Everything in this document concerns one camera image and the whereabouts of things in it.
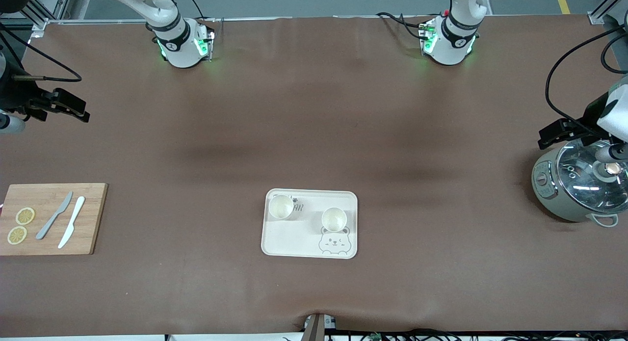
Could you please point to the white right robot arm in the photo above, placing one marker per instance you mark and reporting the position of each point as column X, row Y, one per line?
column 181, row 41

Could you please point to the wooden cutting board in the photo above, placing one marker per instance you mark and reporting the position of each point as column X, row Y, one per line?
column 93, row 218

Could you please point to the white tray with bear print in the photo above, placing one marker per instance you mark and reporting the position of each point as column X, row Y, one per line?
column 306, row 233

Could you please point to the green pot with glass lid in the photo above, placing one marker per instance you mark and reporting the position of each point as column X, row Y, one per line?
column 564, row 198

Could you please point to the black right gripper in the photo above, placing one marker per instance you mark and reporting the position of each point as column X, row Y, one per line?
column 14, row 96

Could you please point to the grey plastic knife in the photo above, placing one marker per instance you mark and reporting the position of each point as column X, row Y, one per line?
column 54, row 216

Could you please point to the brown post with grey bracket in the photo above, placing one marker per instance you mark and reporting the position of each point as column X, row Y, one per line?
column 315, row 328

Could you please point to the white plastic cup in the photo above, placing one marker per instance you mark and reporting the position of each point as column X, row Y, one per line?
column 334, row 219
column 281, row 206

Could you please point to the yellow lemon slice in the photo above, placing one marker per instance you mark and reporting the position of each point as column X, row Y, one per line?
column 25, row 216
column 17, row 235

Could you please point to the white plastic knife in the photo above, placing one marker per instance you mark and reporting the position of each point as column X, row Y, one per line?
column 72, row 221

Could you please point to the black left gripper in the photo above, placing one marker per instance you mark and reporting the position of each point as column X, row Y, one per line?
column 590, row 116

